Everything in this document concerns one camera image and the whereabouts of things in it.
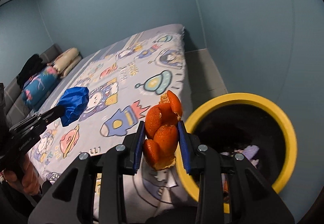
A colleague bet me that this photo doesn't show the blue plastic bag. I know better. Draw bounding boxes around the blue plastic bag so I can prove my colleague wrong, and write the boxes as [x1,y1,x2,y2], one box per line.
[56,87,89,127]

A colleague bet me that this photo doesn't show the yellow rimmed trash bin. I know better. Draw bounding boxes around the yellow rimmed trash bin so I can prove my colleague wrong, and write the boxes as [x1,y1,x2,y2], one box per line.
[176,93,297,223]

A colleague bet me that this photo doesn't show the orange peel piece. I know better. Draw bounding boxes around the orange peel piece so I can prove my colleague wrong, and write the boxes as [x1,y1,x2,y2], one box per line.
[143,90,183,171]

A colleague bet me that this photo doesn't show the left hand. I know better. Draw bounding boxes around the left hand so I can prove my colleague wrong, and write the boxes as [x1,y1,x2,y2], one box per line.
[3,154,39,195]

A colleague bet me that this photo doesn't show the blue floral folded quilt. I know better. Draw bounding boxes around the blue floral folded quilt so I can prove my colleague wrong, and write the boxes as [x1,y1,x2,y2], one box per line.
[22,66,59,111]

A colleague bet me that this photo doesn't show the beige folded quilt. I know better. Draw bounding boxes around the beige folded quilt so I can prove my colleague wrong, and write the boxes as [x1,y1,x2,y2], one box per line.
[48,47,82,79]

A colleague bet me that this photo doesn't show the purple foam fruit net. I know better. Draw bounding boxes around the purple foam fruit net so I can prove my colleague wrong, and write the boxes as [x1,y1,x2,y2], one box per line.
[234,145,259,167]

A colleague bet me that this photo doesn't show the grey padded headboard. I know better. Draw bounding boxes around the grey padded headboard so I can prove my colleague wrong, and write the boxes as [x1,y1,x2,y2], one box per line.
[3,43,63,128]

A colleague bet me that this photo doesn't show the cartoon print bed sheet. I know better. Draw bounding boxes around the cartoon print bed sheet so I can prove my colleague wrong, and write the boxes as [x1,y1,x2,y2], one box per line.
[26,24,200,223]

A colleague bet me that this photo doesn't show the black clothing pile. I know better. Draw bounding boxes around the black clothing pile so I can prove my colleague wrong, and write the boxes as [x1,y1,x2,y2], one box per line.
[16,54,47,90]

